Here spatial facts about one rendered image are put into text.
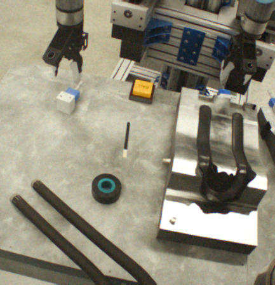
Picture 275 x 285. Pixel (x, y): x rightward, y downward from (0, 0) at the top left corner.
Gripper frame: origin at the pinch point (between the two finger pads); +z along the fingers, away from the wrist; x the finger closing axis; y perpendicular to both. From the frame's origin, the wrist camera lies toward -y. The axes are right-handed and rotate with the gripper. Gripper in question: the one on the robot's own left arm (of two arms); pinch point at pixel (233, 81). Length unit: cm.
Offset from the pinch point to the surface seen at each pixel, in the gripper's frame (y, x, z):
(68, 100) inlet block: -9, 52, 8
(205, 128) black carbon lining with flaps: -18.0, 10.4, 5.2
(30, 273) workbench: -56, 59, 37
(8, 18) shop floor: 166, 131, 93
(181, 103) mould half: -9.4, 17.5, 4.1
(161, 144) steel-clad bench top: -18.9, 22.4, 13.3
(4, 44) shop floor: 130, 124, 93
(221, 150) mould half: -27.2, 6.9, 3.5
